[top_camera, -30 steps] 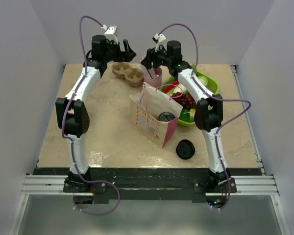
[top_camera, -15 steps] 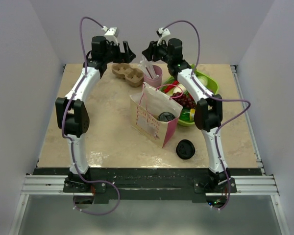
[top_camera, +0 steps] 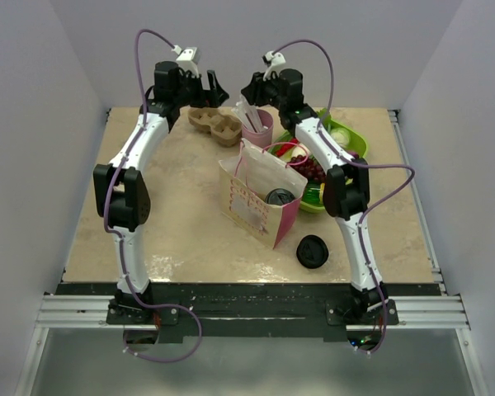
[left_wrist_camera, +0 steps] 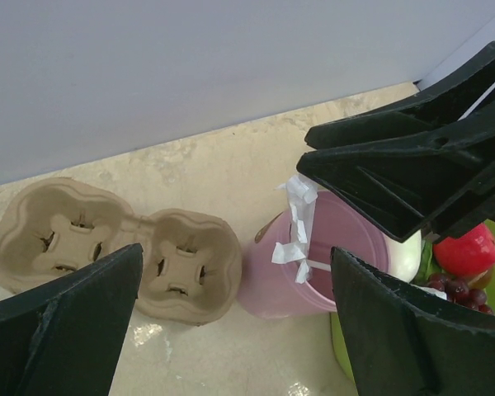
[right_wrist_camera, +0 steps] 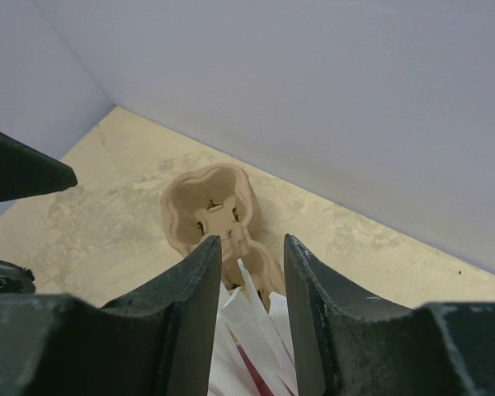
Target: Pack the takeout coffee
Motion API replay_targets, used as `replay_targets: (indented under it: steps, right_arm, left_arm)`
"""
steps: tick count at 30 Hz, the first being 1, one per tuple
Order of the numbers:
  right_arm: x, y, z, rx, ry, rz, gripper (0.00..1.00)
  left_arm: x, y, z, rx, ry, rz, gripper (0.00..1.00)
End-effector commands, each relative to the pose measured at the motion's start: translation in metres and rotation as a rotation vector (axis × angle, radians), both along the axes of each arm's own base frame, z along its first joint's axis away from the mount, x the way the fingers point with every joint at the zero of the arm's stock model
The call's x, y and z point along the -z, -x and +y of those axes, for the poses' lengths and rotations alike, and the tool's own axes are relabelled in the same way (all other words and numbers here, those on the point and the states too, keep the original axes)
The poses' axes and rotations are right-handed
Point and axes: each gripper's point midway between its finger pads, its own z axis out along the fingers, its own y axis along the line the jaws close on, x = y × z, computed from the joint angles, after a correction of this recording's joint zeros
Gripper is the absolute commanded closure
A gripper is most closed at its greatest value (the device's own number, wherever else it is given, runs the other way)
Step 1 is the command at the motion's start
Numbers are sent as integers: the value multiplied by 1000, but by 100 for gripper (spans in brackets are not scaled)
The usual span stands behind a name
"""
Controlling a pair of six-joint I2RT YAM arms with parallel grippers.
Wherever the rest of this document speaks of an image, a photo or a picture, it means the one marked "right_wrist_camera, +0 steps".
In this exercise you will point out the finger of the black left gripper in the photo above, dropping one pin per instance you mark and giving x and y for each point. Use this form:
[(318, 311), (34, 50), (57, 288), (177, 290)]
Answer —
[(26, 172), (16, 279)]

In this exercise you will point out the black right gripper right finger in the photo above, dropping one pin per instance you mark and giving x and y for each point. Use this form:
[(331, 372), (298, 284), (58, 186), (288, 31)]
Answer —
[(349, 341)]

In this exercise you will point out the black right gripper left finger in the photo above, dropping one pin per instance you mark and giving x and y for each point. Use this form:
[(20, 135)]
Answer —
[(154, 340)]

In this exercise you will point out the white wrapped straws bundle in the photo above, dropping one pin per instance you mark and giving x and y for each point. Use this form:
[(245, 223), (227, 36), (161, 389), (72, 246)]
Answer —
[(252, 352)]

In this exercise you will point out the stack of cardboard cup carriers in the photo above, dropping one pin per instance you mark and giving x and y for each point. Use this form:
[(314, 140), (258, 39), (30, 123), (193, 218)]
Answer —
[(219, 200)]

